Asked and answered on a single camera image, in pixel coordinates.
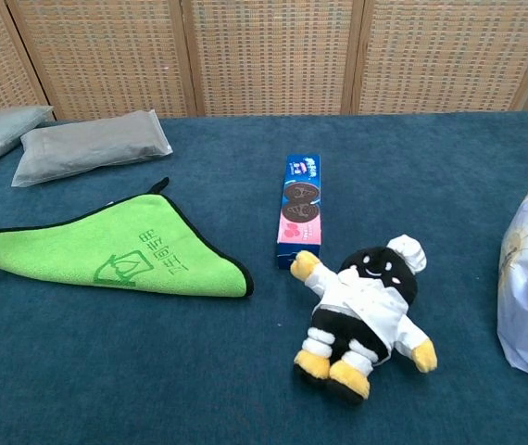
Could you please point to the grey and green microfibre cloth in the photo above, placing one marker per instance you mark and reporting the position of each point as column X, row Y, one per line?
column 74, row 250

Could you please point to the pale blue plastic-wrapped package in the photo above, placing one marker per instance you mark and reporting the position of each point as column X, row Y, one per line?
column 9, row 123

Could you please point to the grey plastic-wrapped package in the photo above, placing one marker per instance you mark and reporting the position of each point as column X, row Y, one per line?
column 92, row 143

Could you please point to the woven rattan folding screen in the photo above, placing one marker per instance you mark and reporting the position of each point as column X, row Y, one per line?
column 268, row 55

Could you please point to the blue pink cookie box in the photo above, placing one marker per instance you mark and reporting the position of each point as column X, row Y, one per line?
column 302, row 204

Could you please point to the black chef plush doll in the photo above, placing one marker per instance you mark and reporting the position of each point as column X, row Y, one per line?
column 361, row 301

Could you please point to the blue table cover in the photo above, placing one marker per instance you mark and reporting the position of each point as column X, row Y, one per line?
column 407, row 176

